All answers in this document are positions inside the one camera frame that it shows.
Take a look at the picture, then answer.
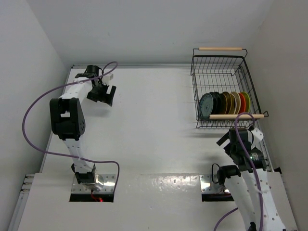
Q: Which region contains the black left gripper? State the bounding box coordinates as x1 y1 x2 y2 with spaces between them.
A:
87 81 116 106

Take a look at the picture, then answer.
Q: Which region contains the glossy black plate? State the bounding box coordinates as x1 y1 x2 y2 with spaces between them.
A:
210 92 220 115
215 92 227 115

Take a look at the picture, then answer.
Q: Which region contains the cream floral plate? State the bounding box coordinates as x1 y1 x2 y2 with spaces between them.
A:
231 92 240 115

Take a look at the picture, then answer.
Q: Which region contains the blue floral plate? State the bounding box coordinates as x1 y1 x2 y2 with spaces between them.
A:
199 93 214 118

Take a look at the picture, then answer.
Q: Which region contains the orange plate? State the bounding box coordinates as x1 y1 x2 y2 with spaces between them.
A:
239 93 246 113

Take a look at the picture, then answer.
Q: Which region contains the cream plate with black patch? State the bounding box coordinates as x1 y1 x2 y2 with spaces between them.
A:
231 91 241 115

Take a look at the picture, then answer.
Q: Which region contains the lime green plate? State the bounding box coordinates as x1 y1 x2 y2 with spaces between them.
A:
241 91 251 112

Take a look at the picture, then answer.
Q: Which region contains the yellow patterned plate front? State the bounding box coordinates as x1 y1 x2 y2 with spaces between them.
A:
228 93 235 115

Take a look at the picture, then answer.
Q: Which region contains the yellow patterned plate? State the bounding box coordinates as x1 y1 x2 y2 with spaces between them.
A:
221 91 231 115
228 93 235 115

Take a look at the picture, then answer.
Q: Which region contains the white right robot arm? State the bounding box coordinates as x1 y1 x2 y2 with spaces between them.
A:
217 127 286 231

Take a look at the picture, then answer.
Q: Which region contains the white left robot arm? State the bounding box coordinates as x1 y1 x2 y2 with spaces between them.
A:
50 65 116 192

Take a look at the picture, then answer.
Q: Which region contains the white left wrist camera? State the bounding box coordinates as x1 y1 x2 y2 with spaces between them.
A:
102 74 114 85

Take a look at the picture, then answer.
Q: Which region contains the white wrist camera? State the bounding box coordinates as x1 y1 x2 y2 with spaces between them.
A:
248 127 264 149
102 74 114 85

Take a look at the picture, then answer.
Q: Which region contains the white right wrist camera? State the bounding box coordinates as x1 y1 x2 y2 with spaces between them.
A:
248 127 264 149

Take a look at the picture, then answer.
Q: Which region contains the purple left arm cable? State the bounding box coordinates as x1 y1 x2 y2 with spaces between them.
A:
22 61 120 193

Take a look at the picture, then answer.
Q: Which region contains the black wire dish rack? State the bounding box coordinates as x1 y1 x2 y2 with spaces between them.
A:
191 48 269 128

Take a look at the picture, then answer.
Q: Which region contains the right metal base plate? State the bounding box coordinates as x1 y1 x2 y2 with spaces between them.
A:
199 174 230 194

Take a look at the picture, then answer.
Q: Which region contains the metal base plate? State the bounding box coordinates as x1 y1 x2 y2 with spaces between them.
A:
71 174 116 194
199 174 230 194

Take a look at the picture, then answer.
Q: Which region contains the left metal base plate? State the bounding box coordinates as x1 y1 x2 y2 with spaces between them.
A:
71 174 116 194

